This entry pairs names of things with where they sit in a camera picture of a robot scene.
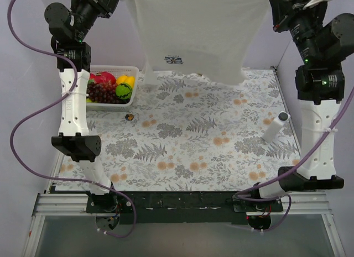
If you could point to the pink dragon fruit toy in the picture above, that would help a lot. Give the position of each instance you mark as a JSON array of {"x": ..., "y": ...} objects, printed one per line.
[{"x": 102, "y": 77}]

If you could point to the aluminium frame rail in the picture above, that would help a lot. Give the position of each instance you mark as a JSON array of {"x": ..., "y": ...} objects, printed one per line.
[{"x": 74, "y": 204}]

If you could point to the green toy watermelon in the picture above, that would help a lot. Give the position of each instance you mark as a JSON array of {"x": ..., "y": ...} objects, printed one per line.
[{"x": 124, "y": 91}]

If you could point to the purple toy grapes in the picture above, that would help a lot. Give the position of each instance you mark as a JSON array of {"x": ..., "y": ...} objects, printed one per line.
[{"x": 103, "y": 93}]

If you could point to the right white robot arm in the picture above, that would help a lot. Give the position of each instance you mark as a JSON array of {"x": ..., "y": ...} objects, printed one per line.
[{"x": 320, "y": 84}]

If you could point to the white plastic basket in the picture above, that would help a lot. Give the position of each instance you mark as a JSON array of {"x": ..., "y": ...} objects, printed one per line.
[{"x": 116, "y": 71}]

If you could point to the floral table mat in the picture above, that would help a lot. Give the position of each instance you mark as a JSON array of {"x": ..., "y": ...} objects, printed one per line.
[{"x": 189, "y": 134}]

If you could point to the yellow-green toy lemon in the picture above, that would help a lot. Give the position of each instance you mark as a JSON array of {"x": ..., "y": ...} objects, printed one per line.
[{"x": 89, "y": 100}]

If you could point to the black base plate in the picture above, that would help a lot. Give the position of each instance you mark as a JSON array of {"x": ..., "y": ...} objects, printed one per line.
[{"x": 178, "y": 207}]

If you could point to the round painted brooch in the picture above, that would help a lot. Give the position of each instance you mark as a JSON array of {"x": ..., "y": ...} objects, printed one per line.
[{"x": 129, "y": 117}]

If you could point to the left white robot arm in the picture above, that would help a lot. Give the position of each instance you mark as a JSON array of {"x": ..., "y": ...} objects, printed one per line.
[{"x": 69, "y": 27}]

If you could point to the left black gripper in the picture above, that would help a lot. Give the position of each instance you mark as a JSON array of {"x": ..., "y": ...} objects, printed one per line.
[{"x": 102, "y": 9}]

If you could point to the white cylindrical bottle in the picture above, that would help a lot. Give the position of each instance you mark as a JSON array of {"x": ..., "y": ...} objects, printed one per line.
[{"x": 275, "y": 126}]

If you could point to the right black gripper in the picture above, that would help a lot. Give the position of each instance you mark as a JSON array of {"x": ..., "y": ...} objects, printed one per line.
[{"x": 280, "y": 9}]

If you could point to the white t-shirt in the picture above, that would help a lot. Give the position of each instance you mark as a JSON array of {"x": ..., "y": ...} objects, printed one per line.
[{"x": 208, "y": 37}]

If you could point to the yellow toy bell pepper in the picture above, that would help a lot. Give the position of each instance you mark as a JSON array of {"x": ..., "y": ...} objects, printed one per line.
[{"x": 129, "y": 80}]

